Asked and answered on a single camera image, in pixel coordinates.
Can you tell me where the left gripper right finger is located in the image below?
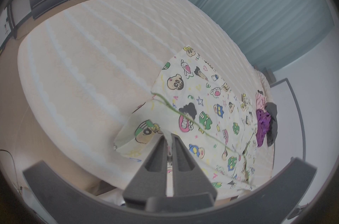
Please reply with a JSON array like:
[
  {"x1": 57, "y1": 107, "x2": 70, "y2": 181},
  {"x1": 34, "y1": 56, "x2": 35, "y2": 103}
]
[{"x1": 146, "y1": 134, "x2": 218, "y2": 214}]

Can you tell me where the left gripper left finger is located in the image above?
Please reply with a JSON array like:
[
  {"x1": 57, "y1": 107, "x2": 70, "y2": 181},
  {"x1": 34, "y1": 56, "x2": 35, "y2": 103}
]
[{"x1": 122, "y1": 136, "x2": 169, "y2": 209}]

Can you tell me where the white printed pyjama top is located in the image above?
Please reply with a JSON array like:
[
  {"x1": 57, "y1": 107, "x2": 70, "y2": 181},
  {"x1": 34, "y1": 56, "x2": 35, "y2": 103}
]
[{"x1": 114, "y1": 46, "x2": 258, "y2": 190}]

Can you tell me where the bed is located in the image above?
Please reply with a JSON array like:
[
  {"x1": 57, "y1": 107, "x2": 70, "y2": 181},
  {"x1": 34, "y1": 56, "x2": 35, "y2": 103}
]
[{"x1": 17, "y1": 0, "x2": 305, "y2": 202}]

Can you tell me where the purple satin garment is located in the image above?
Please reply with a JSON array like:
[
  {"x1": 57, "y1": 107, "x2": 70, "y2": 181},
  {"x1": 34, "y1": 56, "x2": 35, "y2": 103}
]
[{"x1": 255, "y1": 109, "x2": 272, "y2": 147}]

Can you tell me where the black garment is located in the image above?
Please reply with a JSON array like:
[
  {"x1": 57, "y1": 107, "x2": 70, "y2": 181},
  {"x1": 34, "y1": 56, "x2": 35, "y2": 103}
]
[{"x1": 265, "y1": 102, "x2": 278, "y2": 147}]

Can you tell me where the pink garment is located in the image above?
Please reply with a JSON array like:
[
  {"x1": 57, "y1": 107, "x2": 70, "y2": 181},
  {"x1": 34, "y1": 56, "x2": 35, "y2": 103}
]
[{"x1": 255, "y1": 92, "x2": 268, "y2": 111}]

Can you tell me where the pale pink pillow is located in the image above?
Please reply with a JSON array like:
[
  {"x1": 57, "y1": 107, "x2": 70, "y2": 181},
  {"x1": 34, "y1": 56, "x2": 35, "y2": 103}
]
[{"x1": 254, "y1": 69, "x2": 272, "y2": 101}]

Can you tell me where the grey bedside table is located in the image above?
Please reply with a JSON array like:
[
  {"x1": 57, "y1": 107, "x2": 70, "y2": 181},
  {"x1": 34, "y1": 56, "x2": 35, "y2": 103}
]
[{"x1": 254, "y1": 65, "x2": 277, "y2": 83}]

